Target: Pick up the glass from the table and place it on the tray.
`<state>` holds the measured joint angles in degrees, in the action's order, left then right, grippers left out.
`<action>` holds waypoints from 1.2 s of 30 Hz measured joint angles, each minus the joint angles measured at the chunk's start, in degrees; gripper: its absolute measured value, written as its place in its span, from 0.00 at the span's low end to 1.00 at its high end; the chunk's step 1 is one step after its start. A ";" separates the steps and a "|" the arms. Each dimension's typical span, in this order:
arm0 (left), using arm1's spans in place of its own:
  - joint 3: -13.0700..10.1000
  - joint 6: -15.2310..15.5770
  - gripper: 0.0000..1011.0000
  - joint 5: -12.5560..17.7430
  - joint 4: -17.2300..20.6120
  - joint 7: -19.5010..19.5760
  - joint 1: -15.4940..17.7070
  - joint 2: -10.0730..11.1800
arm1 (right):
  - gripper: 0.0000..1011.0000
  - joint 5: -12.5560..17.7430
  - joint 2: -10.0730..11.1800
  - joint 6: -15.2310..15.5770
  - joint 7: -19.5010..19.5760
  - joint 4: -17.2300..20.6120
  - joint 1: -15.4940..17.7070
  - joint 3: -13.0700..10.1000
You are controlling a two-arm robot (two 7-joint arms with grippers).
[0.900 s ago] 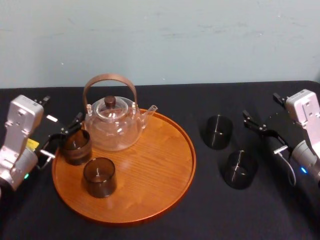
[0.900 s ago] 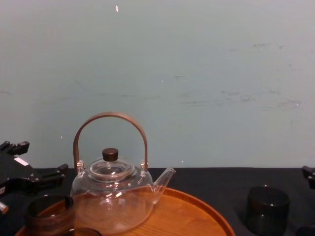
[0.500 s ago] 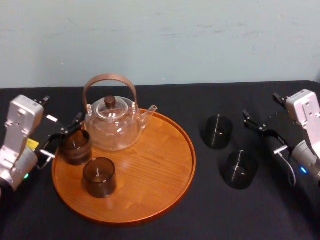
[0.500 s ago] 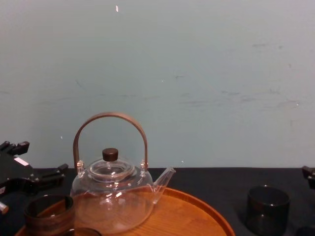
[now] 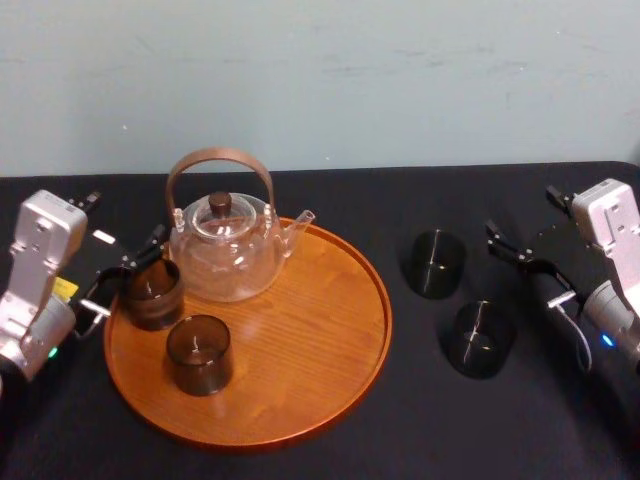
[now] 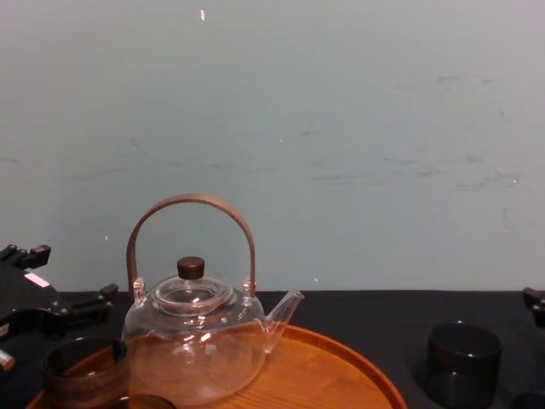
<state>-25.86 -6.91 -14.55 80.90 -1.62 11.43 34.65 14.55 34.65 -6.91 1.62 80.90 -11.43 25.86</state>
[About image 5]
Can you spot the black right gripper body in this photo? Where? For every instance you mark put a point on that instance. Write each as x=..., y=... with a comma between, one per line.
x=567, y=255

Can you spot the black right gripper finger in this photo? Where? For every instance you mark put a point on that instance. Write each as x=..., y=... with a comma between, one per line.
x=510, y=254
x=497, y=230

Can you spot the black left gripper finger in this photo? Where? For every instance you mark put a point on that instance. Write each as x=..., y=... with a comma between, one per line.
x=142, y=260
x=156, y=237

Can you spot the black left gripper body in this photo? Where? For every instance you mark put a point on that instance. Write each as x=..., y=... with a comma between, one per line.
x=97, y=262

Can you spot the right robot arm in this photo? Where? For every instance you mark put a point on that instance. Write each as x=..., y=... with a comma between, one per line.
x=612, y=240

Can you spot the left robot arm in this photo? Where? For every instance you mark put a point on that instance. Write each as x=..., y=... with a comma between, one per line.
x=37, y=260

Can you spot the round wooden tray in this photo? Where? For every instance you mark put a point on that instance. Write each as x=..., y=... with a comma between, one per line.
x=305, y=350

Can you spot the smoked glass cup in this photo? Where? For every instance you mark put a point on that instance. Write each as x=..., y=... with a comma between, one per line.
x=200, y=370
x=152, y=310
x=477, y=345
x=432, y=265

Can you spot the glass teapot lid, dark knob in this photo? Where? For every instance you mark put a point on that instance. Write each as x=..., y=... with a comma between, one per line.
x=220, y=202

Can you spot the black tablecloth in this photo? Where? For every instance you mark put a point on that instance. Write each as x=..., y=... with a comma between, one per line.
x=350, y=455

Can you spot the black right camera plug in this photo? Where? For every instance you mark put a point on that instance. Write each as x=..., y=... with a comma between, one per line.
x=557, y=197

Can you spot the black camera plug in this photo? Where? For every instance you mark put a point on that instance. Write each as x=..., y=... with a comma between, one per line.
x=557, y=197
x=86, y=199

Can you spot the black left camera plug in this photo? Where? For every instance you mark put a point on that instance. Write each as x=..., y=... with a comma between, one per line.
x=86, y=199

